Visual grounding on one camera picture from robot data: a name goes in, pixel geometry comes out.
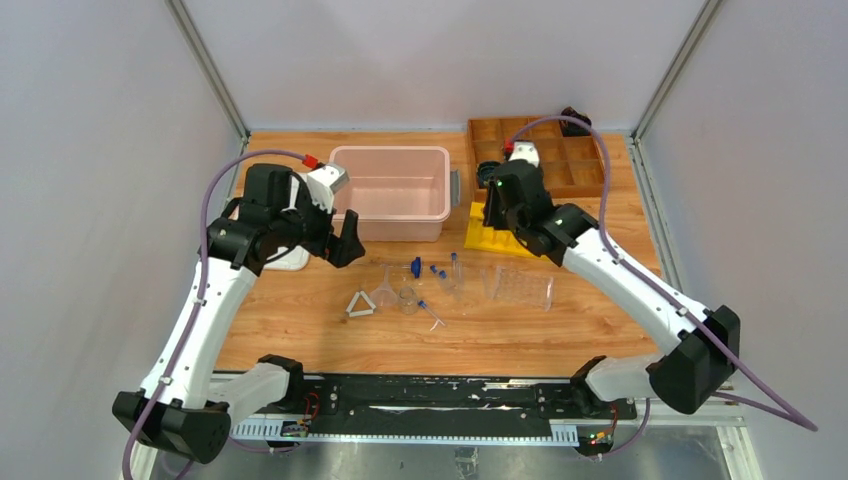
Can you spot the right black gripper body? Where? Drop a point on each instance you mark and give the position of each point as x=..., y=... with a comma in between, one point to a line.
x=496, y=216

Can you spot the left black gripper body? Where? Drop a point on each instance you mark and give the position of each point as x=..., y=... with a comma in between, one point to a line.
x=332, y=237

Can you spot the yellow test tube rack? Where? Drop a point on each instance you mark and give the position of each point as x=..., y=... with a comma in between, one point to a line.
x=488, y=240

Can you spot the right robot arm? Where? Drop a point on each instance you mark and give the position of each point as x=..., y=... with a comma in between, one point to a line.
x=697, y=345

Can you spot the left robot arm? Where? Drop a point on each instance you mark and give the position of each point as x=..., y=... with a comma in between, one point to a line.
x=176, y=409

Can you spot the white bin lid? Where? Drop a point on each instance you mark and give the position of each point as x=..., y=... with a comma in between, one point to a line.
x=297, y=258

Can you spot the white clay triangle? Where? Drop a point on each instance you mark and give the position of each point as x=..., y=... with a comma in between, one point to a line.
x=360, y=305

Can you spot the clear plastic funnel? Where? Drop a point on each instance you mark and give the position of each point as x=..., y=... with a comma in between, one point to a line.
x=384, y=296

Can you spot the wooden compartment tray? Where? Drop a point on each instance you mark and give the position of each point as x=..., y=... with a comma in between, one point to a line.
x=572, y=166

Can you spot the pink plastic bin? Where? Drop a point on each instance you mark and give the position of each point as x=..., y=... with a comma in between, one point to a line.
x=400, y=193

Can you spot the small glass beaker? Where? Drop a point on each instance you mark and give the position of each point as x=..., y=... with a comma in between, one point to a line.
x=408, y=300

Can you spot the blue capped tube long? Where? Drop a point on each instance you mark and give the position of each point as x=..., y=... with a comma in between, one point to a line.
x=456, y=270

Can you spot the clear plastic well plate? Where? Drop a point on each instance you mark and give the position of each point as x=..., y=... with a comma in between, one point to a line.
x=516, y=286

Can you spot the blue capped tube front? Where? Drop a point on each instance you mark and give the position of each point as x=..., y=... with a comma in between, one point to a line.
x=437, y=321

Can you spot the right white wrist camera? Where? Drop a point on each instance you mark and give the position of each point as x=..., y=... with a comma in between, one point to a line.
x=525, y=151

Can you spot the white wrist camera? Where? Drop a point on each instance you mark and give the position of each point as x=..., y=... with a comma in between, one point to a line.
x=324, y=182
x=525, y=151

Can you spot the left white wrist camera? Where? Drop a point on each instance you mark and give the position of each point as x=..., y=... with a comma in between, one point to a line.
x=324, y=182

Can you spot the black cable coil corner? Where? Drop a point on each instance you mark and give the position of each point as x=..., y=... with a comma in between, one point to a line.
x=571, y=129

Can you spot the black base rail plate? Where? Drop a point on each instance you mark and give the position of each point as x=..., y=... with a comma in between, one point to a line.
x=449, y=410

